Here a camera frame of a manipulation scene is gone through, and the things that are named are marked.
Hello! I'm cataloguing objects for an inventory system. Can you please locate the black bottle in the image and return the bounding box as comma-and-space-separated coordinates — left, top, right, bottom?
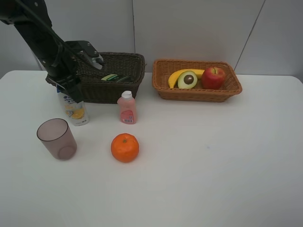
101, 74, 133, 83

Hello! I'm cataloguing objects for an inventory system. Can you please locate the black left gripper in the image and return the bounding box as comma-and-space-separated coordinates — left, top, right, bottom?
44, 55, 83, 103

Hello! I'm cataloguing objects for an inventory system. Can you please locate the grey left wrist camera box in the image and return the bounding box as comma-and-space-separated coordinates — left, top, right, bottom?
66, 41, 104, 70

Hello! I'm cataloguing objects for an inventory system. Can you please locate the white blue shampoo bottle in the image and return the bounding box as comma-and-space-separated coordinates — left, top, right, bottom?
56, 85, 89, 126

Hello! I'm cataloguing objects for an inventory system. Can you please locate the yellow banana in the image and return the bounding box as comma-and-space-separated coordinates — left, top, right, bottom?
168, 69, 205, 88

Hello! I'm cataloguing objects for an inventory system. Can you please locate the red apple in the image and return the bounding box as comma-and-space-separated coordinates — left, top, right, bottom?
201, 67, 226, 90

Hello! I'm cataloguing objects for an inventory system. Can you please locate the translucent purple plastic cup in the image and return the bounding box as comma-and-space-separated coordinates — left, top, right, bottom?
36, 118, 77, 160

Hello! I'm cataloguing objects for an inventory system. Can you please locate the avocado half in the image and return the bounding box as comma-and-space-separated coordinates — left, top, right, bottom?
178, 70, 198, 89

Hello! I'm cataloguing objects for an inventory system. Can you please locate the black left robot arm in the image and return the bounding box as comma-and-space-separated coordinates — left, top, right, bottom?
0, 0, 83, 103

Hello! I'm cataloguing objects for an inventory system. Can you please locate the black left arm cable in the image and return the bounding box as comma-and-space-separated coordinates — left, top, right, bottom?
14, 0, 100, 69

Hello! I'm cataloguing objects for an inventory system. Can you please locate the dark brown wicker basket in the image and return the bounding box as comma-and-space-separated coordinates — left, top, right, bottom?
45, 52, 146, 104

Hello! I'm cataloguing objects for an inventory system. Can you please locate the pink lotion bottle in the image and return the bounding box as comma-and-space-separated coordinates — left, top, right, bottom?
117, 91, 137, 124

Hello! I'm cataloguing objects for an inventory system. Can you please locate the tan wicker basket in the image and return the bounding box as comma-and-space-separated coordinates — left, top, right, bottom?
152, 59, 242, 103

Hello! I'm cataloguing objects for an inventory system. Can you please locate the orange mandarin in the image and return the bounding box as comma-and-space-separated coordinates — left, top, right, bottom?
111, 133, 139, 163

